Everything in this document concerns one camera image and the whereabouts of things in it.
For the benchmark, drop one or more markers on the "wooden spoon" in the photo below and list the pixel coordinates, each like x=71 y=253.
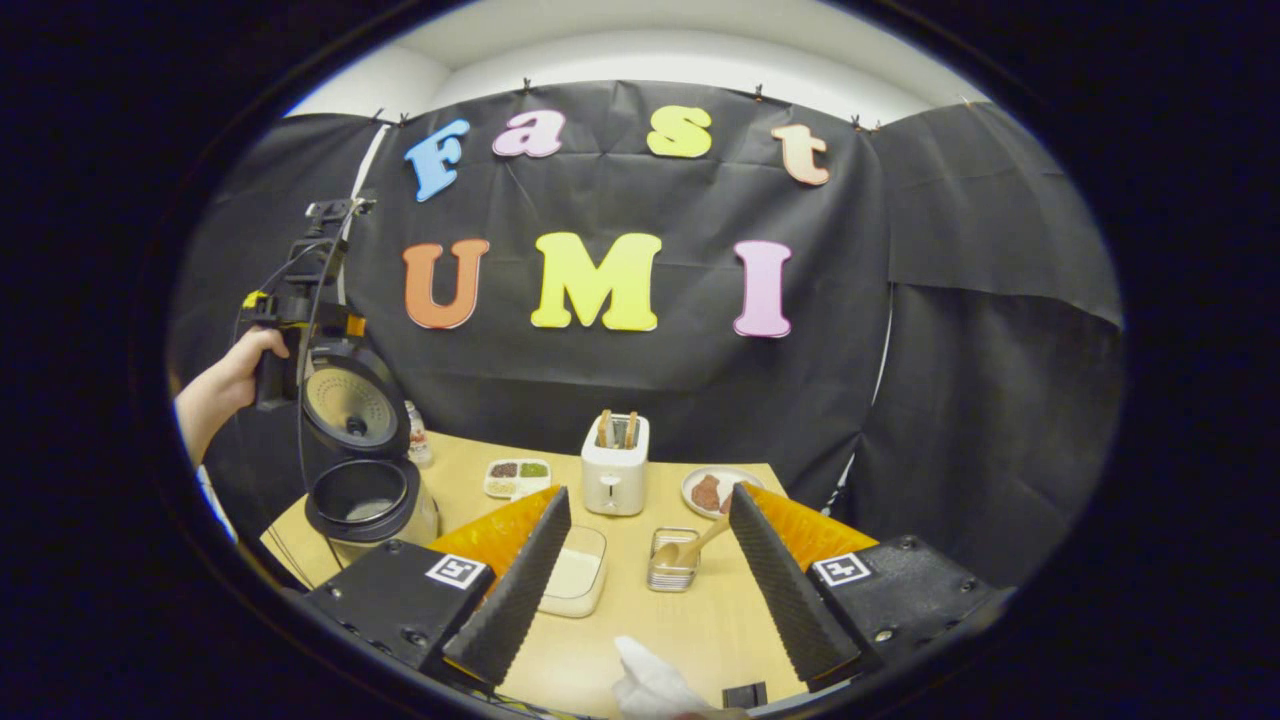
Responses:
x=690 y=545

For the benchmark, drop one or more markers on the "white toaster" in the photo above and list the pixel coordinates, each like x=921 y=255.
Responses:
x=615 y=485

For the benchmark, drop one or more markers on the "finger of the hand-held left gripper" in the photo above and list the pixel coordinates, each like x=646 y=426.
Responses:
x=345 y=327

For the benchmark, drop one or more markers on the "black rice cooker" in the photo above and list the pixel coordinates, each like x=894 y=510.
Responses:
x=355 y=400

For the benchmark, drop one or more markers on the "round beige plate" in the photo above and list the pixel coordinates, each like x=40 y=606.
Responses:
x=715 y=470

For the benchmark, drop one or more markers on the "white cloth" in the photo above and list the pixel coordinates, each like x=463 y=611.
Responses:
x=655 y=680

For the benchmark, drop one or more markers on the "square clear chopstick holder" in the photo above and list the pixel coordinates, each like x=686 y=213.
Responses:
x=672 y=578

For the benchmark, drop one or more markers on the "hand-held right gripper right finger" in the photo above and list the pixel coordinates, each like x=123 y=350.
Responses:
x=790 y=600

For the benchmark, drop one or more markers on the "small clear bottle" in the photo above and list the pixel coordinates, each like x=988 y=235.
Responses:
x=419 y=440

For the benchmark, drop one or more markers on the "black backdrop cloth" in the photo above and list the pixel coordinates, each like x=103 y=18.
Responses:
x=650 y=390

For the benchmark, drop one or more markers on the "white divided bean dish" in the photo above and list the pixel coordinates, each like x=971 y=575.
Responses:
x=517 y=478

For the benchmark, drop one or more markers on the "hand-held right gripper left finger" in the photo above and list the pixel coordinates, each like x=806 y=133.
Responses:
x=510 y=600

